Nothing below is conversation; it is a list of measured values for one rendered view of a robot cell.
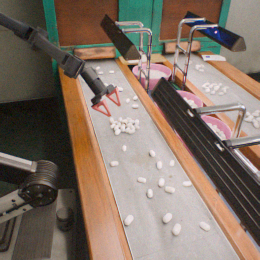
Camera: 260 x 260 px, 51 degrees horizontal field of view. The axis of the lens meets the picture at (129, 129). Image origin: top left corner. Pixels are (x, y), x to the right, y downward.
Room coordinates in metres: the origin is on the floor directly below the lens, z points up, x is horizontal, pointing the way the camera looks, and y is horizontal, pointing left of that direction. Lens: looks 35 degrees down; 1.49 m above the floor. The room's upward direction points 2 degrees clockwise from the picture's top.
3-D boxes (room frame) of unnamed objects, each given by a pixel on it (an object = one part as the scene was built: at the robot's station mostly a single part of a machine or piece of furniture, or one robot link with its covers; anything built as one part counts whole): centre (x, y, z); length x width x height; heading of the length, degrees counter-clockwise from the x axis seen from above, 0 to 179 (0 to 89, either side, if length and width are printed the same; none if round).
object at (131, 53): (1.51, 0.08, 1.08); 0.62 x 0.08 x 0.07; 17
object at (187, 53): (1.64, -0.38, 0.90); 0.20 x 0.19 x 0.45; 17
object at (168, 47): (2.10, -0.39, 0.83); 0.30 x 0.06 x 0.07; 107
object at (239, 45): (1.67, -0.46, 1.08); 0.62 x 0.08 x 0.07; 17
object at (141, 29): (1.52, 0.00, 0.90); 0.20 x 0.19 x 0.45; 17
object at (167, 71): (1.75, -0.14, 0.72); 0.27 x 0.27 x 0.10
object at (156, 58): (1.96, -0.08, 0.77); 0.33 x 0.15 x 0.01; 107
